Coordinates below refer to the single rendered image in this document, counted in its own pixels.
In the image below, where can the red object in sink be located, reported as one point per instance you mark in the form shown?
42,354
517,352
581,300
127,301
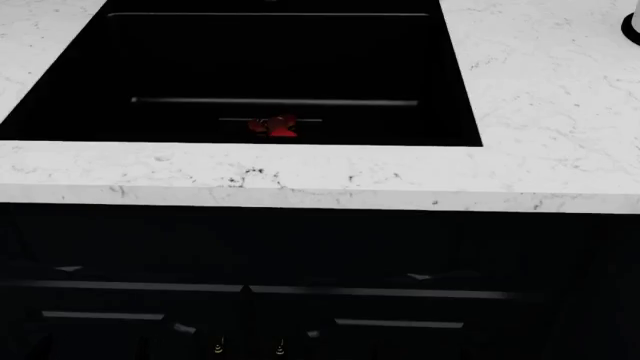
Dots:
278,126

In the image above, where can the black kitchen sink basin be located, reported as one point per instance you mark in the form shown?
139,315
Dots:
280,63

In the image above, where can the black cabinet door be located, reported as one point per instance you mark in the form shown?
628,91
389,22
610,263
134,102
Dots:
400,305
100,300

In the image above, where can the white canister with black base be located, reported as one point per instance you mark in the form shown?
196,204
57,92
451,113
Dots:
632,23

